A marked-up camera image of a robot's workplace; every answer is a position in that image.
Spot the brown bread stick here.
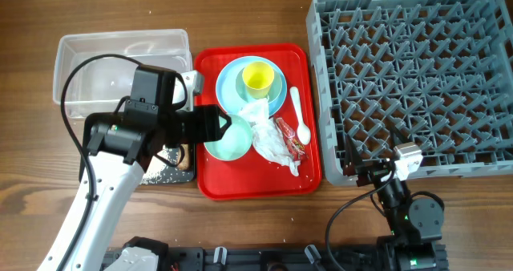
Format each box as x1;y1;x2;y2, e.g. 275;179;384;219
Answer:
177;144;191;170

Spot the light blue plate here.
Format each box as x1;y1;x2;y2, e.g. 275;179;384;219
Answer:
216;56;287;116

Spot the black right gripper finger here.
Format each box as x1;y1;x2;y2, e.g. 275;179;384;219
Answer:
390;125;405;148
344;136;363;173

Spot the black plastic tray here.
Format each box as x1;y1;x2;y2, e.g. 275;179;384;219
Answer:
83;112;196;185

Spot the grey dishwasher rack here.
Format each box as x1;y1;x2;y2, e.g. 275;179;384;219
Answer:
306;0;512;185

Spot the white plastic spoon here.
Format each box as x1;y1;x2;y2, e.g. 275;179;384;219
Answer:
289;87;311;145

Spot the cooked white rice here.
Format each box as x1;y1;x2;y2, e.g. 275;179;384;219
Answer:
140;148;189;185

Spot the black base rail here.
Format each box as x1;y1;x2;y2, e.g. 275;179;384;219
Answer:
102;237;448;271

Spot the clear plastic storage bin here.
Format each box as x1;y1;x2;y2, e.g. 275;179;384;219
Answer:
53;29;193;119

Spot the red serving tray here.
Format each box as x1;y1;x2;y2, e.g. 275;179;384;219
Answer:
194;43;322;200

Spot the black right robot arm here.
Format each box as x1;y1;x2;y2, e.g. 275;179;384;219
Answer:
344;127;445;270

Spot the white napkin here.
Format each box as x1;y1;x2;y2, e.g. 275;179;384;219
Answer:
237;98;300;176

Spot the yellow plastic cup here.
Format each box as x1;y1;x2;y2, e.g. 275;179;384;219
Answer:
242;61;275;99

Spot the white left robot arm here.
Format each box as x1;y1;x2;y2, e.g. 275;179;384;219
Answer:
39;105;234;270

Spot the red snack wrapper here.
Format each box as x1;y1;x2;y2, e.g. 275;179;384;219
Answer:
274;117;307;161

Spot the green rice bowl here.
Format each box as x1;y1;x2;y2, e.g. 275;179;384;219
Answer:
204;114;252;161

